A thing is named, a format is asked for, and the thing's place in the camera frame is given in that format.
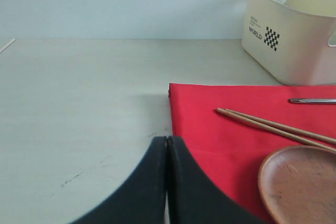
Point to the brown wooden plate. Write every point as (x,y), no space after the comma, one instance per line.
(297,185)

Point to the wooden chopstick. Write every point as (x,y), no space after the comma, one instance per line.
(283,127)
(275,129)

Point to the silver table knife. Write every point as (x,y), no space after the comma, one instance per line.
(312,101)

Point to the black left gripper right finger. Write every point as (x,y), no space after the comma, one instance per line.
(192,196)

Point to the cream plastic storage bin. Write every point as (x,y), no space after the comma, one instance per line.
(294,40)

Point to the red table cloth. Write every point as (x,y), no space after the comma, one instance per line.
(229,152)

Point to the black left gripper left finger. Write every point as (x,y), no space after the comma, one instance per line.
(141,197)

